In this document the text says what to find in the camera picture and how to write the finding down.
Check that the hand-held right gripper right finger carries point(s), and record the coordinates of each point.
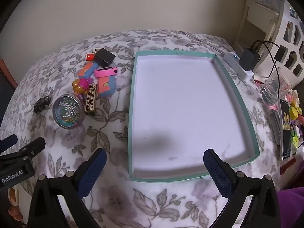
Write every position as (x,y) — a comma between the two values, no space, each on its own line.
(218,173)

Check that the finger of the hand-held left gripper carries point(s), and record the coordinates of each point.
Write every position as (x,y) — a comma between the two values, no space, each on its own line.
(9,142)
(33,147)

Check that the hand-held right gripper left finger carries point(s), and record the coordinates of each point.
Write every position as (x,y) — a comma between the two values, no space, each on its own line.
(92,171)

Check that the black toy car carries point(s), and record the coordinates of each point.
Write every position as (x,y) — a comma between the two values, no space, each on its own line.
(42,104)

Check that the round tin with beads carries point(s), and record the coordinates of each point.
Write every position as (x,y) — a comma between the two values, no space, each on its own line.
(68,111)

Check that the gold patterned rectangular box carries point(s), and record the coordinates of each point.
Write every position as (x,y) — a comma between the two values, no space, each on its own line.
(91,99)

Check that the teal cardboard tray box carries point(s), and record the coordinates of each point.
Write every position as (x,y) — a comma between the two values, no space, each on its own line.
(185,104)

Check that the pink puppy toy figure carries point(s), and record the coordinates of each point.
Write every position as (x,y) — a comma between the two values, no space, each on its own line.
(79,85)

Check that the salmon toy gun blue edge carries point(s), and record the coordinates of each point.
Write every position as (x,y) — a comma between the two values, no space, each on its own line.
(104,85)

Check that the blue toy gun orange trim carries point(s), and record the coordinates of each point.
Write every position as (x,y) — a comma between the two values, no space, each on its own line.
(86,70)

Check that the person's left hand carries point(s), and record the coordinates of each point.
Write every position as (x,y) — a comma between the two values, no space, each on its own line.
(16,215)

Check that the floral printed blanket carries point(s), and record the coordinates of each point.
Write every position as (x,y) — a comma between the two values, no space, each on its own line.
(59,147)

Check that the black smartphone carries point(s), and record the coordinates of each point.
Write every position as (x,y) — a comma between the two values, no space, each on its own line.
(286,135)

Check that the purple cloth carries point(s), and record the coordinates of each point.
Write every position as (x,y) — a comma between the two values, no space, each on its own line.
(294,206)

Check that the clear glass jar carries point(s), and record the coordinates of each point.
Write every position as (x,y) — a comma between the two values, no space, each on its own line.
(270,95)

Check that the yellow round object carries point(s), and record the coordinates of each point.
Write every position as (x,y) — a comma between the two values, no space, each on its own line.
(294,112)

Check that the small red plastic toy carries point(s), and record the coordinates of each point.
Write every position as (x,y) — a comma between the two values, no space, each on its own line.
(90,57)

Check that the pastel flower decoration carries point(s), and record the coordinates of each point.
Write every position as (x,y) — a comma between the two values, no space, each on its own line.
(294,97)

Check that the black power adapter cube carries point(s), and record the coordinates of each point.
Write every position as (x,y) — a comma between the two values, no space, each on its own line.
(104,57)

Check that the white power strip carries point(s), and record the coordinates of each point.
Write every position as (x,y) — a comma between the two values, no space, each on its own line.
(231,58)

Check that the cream plastic shelf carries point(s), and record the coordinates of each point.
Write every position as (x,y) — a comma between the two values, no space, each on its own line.
(254,9)

